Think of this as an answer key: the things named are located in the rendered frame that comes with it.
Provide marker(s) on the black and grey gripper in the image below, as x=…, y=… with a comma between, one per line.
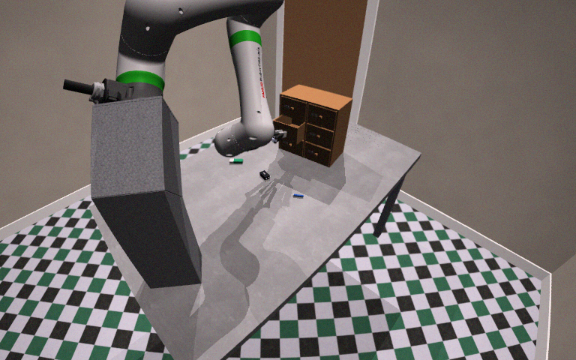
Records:
x=278, y=135

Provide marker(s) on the black nine-volt battery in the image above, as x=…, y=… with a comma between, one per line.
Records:
x=264, y=175

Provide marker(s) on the small brown chest of drawers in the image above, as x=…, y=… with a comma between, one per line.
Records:
x=329, y=100

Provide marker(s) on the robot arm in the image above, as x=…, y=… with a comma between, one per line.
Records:
x=147, y=32

